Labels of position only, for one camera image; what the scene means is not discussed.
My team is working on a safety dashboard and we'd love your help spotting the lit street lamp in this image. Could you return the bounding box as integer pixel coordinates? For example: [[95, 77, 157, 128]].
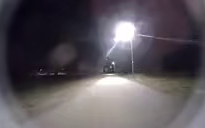
[[113, 21, 137, 75]]

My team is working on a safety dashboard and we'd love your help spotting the vehicle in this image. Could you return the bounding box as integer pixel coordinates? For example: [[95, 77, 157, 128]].
[[102, 57, 117, 74]]

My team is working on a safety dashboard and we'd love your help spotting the grey asphalt path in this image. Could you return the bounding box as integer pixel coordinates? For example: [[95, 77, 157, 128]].
[[29, 73, 188, 128]]

